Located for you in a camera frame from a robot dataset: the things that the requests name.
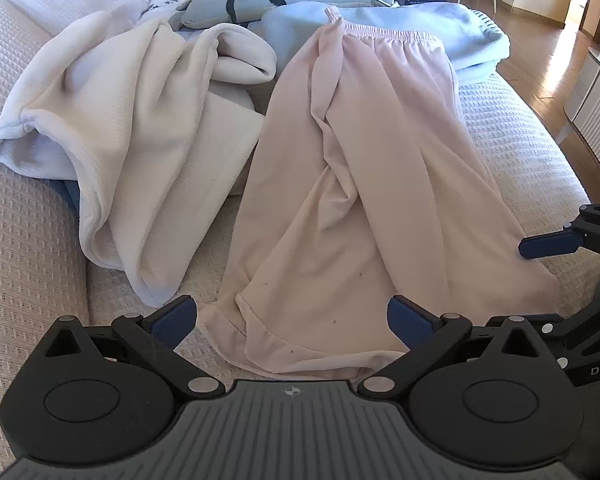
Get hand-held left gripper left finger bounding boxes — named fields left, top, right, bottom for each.
left=39, top=294, right=227, bottom=403

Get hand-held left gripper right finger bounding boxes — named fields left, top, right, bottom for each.
left=357, top=295, right=552, bottom=402

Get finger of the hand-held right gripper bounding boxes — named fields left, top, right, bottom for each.
left=519, top=203, right=600, bottom=261
left=540, top=312, right=581, bottom=368

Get pink pants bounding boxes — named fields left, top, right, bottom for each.
left=197, top=5, right=561, bottom=381

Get white ribbed cabinet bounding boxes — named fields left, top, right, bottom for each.
left=562, top=45, right=600, bottom=151

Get dark blue cloth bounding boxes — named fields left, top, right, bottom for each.
left=55, top=177, right=83, bottom=211

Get cream waffle-cover sofa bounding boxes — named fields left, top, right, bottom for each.
left=0, top=0, right=598, bottom=411

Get cream sweatshirt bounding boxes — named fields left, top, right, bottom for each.
left=0, top=10, right=278, bottom=308

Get black strap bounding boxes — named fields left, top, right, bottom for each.
left=225, top=0, right=286, bottom=25

